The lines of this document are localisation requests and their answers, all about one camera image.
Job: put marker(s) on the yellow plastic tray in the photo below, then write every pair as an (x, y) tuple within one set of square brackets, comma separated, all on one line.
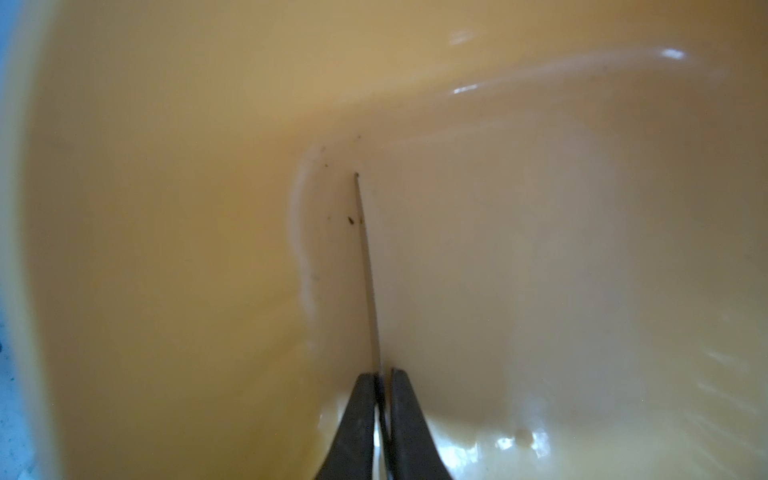
[(566, 205)]

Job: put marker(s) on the silver knife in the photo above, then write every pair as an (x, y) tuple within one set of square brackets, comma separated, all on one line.
[(377, 365)]

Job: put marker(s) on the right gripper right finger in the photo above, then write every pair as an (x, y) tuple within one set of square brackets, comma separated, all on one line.
[(412, 452)]

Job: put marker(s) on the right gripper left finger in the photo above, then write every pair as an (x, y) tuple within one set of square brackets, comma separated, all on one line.
[(350, 456)]

